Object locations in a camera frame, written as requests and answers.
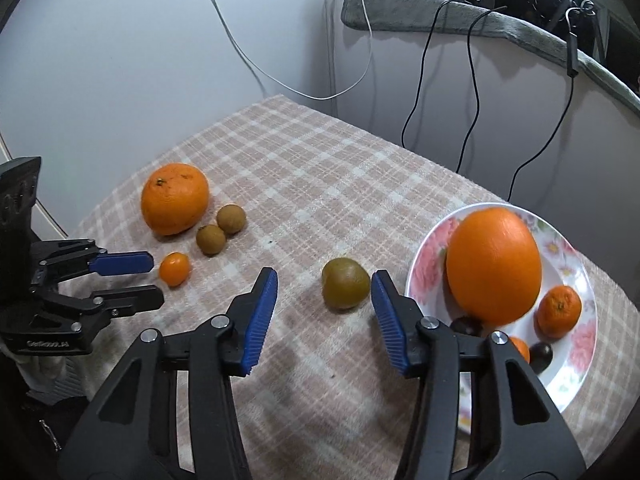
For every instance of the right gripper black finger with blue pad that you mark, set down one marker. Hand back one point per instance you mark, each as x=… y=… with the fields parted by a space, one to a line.
x=517 y=432
x=166 y=411

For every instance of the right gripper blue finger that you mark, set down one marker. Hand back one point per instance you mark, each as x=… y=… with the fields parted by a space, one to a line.
x=122 y=263

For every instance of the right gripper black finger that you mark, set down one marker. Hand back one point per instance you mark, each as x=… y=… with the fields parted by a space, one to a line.
x=129 y=301

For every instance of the small orange kumquat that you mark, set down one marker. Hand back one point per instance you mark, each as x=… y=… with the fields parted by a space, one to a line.
x=174 y=269

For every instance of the dark plum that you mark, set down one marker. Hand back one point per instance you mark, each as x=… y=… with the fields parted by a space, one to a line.
x=540 y=356

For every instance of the green brown kiwi fruit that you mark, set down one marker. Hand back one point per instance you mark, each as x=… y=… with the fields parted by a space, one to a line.
x=344 y=284

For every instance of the small tangerine front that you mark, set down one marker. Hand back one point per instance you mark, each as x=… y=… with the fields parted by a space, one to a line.
x=522 y=347

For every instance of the small tangerine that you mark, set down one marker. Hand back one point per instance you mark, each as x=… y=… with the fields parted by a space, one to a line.
x=558 y=312
x=522 y=347

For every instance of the medium orange on cloth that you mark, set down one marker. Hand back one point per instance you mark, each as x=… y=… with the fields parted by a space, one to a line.
x=174 y=198

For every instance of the brown longan lower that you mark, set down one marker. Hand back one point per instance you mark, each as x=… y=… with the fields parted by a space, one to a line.
x=211 y=239

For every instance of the brown longan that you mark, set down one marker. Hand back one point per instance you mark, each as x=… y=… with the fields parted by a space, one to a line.
x=211 y=239
x=231 y=219

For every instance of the small tangerine right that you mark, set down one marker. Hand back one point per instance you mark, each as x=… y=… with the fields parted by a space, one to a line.
x=558 y=312

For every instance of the brown longan upper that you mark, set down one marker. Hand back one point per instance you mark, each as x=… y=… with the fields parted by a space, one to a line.
x=231 y=219

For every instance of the large orange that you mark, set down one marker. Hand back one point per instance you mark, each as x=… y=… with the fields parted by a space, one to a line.
x=493 y=266

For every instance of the white floral plate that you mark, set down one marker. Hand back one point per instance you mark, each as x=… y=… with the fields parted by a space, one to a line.
x=572 y=354

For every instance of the pink plaid tablecloth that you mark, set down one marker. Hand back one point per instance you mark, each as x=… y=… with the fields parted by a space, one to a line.
x=323 y=401

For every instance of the grey ledge cover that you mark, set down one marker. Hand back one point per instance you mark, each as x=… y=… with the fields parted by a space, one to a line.
x=454 y=18

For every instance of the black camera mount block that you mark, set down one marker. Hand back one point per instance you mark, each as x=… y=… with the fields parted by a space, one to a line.
x=19 y=181

